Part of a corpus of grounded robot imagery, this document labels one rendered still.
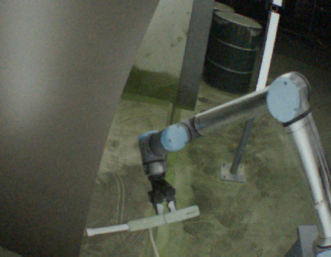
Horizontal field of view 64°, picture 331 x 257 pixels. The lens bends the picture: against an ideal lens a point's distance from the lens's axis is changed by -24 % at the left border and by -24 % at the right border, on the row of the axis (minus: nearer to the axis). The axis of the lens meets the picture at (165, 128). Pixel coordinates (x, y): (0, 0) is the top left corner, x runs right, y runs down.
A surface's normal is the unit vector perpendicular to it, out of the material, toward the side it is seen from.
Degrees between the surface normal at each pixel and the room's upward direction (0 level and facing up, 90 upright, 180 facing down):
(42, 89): 91
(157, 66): 90
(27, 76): 91
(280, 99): 85
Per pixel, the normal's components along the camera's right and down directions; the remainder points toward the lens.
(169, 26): -0.09, 0.54
